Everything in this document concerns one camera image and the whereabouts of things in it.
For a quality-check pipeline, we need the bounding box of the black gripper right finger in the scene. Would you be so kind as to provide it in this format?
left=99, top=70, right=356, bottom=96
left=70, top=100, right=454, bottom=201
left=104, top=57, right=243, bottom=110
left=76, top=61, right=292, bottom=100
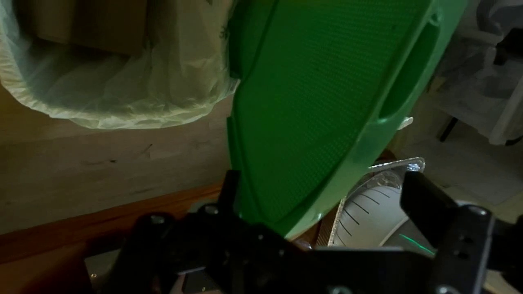
left=398, top=170, right=498, bottom=294

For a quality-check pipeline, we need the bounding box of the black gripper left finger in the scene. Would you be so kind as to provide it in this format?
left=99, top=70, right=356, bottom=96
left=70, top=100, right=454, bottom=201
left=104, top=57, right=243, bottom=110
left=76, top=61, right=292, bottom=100
left=101, top=168, right=307, bottom=294

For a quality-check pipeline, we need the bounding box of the translucent green bin liner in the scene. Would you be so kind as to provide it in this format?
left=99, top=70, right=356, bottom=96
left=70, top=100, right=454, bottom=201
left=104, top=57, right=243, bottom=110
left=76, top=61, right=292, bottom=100
left=0, top=0, right=242, bottom=132

